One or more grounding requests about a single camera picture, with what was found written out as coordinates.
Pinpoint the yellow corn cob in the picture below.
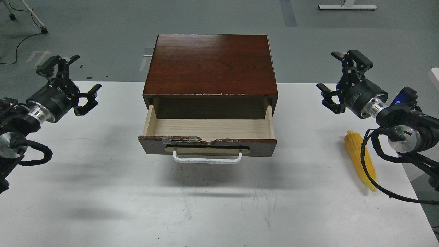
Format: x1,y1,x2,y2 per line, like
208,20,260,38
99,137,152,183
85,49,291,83
344,130,377,192

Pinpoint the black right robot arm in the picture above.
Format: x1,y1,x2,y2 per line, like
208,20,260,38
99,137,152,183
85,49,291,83
317,50,439,191

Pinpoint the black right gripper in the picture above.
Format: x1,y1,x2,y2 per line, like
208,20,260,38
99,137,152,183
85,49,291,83
316,50,388,119

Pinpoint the dark wooden drawer cabinet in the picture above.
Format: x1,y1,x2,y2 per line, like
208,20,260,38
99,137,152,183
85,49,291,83
142,34,278,108

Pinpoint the white stand leg with casters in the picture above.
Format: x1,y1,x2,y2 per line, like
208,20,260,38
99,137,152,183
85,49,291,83
6,0,48,34

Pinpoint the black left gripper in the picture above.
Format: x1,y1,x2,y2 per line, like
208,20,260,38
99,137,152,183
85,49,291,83
27,55,102,123

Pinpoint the white table leg base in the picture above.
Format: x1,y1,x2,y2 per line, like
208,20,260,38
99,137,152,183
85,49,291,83
318,0,377,11

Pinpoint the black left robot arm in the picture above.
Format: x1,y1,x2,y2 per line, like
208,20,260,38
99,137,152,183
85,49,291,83
0,55,101,192

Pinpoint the wooden drawer with white handle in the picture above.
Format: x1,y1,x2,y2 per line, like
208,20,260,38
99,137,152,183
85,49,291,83
138,105,277,164

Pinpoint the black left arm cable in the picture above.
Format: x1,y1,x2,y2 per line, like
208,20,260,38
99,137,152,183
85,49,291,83
10,132,54,167

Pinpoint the black floor cable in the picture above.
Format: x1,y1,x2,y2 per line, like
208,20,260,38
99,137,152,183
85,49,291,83
0,0,43,66

